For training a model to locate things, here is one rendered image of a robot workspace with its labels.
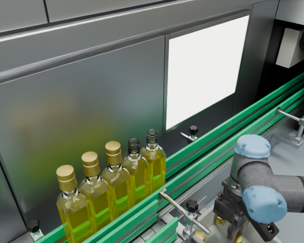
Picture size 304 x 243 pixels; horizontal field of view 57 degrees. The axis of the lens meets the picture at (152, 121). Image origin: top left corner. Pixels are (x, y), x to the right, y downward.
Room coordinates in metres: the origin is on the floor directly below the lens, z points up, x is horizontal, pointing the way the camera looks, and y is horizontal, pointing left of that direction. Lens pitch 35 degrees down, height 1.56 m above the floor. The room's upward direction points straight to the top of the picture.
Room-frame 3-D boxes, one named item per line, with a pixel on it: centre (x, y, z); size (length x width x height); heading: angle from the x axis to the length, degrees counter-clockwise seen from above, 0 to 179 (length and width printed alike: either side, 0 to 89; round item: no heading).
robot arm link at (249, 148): (0.50, -0.23, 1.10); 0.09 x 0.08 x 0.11; 176
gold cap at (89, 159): (0.45, 0.13, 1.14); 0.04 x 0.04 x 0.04
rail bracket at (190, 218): (0.46, -0.08, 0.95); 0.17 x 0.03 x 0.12; 42
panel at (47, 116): (0.75, -0.01, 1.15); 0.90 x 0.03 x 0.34; 132
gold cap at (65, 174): (0.40, 0.17, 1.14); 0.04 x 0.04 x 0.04
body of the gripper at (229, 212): (0.51, -0.23, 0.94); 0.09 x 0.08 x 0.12; 41
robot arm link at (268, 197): (0.40, -0.24, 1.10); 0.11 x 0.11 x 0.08; 86
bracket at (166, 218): (0.48, -0.07, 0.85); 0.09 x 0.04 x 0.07; 42
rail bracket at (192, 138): (0.77, -0.13, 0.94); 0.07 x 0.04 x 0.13; 42
